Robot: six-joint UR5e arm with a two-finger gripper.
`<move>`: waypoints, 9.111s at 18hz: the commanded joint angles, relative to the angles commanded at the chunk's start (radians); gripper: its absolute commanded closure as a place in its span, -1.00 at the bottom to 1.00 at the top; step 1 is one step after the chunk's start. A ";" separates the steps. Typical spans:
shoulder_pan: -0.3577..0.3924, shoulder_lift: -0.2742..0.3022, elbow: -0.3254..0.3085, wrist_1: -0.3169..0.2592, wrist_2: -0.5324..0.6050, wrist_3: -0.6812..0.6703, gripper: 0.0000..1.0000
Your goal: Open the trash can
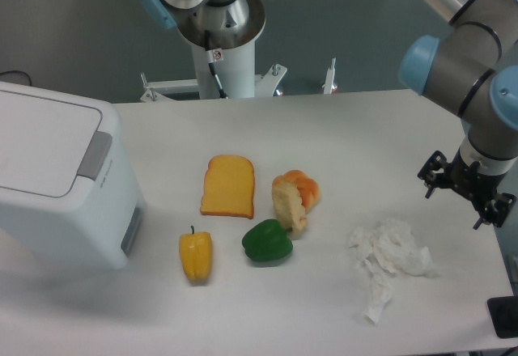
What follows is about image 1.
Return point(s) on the green bell pepper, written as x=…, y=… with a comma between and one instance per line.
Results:
x=267, y=241

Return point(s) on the black device at edge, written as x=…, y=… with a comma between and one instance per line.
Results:
x=503, y=314

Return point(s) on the orange toast slice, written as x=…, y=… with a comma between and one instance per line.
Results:
x=229, y=187

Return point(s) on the crumpled white tissue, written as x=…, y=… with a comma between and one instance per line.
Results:
x=383, y=252

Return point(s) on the pale bread slice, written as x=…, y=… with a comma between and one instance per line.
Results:
x=288, y=208

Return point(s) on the yellow bell pepper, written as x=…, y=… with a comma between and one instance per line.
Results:
x=196, y=255

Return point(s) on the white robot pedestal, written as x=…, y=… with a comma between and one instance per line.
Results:
x=223, y=41

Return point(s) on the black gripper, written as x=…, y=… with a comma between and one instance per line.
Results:
x=467, y=181

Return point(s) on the braided bread roll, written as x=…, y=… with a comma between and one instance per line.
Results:
x=309, y=189

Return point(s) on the white frame foot right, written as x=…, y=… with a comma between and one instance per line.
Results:
x=329, y=86

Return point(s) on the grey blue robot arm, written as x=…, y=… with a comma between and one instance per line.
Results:
x=457, y=73

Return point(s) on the white push-button trash can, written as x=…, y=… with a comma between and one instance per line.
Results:
x=68, y=189

